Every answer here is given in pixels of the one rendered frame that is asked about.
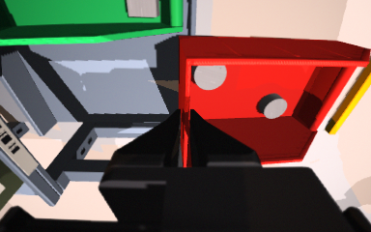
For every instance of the green open bin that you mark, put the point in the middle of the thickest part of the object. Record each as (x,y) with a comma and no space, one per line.
(81,21)

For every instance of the red bin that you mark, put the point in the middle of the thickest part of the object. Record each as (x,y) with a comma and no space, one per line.
(278,66)

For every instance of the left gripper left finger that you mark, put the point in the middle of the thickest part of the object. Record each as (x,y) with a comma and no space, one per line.
(154,146)

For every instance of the dark grey shelf rack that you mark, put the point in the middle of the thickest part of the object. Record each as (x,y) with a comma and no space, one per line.
(116,89)

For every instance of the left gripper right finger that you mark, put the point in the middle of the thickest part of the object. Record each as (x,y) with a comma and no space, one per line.
(216,148)

